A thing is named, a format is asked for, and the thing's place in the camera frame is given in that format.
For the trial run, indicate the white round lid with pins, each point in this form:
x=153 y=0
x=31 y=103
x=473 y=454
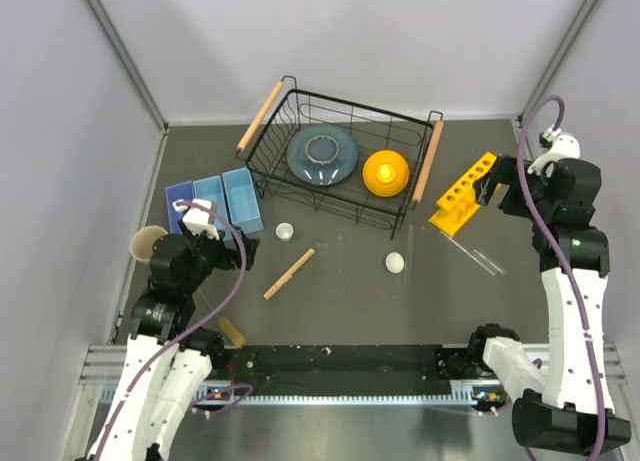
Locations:
x=394 y=262

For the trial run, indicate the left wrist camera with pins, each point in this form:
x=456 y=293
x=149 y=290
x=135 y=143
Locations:
x=195 y=219

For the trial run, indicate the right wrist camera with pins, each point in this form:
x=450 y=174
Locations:
x=558 y=145

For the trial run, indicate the right light blue bin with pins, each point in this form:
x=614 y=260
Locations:
x=242 y=200

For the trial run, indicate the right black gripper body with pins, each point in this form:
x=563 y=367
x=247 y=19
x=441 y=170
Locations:
x=515 y=201

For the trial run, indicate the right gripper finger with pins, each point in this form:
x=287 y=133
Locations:
x=486 y=187
x=492 y=177

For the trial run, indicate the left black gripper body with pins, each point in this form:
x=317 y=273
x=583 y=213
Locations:
x=226 y=258

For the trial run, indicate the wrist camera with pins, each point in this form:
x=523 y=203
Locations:
x=195 y=219
x=558 y=145

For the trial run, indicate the wooden test tube clamp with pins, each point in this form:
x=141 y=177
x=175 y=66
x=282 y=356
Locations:
x=288 y=275

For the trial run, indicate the yellow test tube rack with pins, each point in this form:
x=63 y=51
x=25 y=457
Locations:
x=458 y=204

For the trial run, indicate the clear test tube on table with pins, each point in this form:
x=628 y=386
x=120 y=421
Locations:
x=341 y=257
x=330 y=265

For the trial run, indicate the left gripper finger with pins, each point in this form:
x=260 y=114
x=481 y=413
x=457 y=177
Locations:
x=250 y=259
x=250 y=245

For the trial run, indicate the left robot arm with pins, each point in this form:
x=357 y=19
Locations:
x=166 y=356

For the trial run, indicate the middle light blue bin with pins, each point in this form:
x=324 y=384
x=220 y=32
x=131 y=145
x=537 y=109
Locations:
x=212 y=189

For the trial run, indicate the light blue bin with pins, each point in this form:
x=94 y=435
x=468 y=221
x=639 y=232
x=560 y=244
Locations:
x=212 y=189
x=242 y=200

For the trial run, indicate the black wire dish rack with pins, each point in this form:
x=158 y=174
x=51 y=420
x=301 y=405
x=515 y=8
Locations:
x=288 y=109

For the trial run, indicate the small white cup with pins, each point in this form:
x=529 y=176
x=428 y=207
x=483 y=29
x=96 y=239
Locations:
x=284 y=231

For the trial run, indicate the beige ceramic mug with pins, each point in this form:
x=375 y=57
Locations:
x=142 y=242

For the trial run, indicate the yellow ridged dome bowl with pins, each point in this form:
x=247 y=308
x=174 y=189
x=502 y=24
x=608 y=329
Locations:
x=385 y=173

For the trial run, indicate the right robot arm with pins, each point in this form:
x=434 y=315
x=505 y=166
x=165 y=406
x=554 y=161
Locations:
x=565 y=407

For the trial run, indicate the blue ceramic plate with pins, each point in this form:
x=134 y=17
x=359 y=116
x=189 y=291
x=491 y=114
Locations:
x=322 y=154

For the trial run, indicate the clear glass test tube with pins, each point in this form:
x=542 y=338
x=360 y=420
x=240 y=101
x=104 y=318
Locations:
x=475 y=258
x=491 y=265

